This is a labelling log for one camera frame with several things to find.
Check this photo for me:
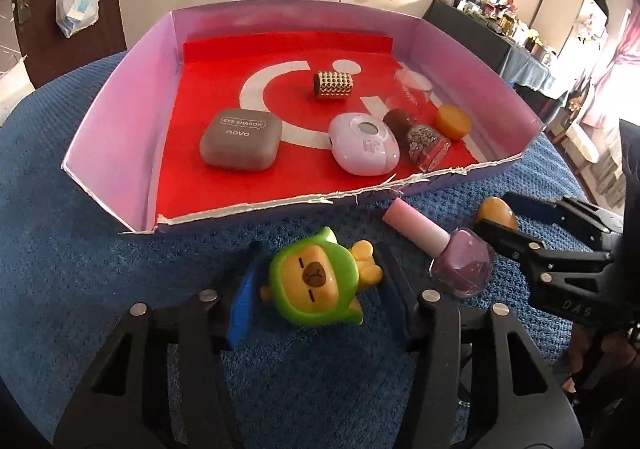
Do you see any pink curtain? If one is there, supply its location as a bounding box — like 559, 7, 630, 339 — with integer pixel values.
582, 4, 640, 130

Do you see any pink nail polish bottle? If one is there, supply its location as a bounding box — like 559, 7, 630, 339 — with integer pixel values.
383, 199, 496, 299

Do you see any brown eyeshadow case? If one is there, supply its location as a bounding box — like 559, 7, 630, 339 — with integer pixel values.
199, 108, 283, 173

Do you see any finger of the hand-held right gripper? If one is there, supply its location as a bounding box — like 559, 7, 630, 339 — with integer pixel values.
472, 218, 615, 286
502, 192, 623, 250

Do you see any green capybara toy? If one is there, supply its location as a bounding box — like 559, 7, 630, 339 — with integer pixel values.
259, 226, 384, 328

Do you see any pink cardboard tray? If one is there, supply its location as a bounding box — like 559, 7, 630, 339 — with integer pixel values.
61, 0, 545, 235

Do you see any studded metal cylinder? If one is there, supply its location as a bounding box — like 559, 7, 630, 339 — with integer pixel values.
313, 70, 355, 102

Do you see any group of bottles on dresser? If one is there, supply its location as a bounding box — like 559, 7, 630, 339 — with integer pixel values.
427, 0, 556, 65

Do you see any blue blanket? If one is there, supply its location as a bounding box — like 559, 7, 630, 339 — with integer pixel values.
0, 52, 626, 449

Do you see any white wardrobe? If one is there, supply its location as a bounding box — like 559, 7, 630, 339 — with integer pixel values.
530, 0, 601, 55

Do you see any small clear plastic cup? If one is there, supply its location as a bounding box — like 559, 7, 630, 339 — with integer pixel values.
395, 68, 434, 110

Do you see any dark dresser table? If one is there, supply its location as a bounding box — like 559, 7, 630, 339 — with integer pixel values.
422, 0, 556, 100

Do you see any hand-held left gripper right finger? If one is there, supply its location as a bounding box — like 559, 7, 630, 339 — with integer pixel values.
375, 241, 581, 449

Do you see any brown door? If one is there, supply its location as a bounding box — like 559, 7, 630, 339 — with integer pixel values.
0, 0, 128, 90

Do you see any orange round stone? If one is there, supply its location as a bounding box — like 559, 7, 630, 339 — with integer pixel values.
435, 104, 472, 140

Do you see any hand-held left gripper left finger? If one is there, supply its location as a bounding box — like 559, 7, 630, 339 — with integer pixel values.
52, 241, 268, 449

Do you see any blue table cloth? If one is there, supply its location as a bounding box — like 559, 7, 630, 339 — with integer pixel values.
500, 42, 557, 92

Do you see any glitter nail polish bottle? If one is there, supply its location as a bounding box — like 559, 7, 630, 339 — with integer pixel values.
383, 109, 452, 173

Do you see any amber oval stone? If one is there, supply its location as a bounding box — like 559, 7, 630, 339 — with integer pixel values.
475, 196, 519, 232

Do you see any pink round device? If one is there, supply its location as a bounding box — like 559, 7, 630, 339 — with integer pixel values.
328, 112, 401, 176

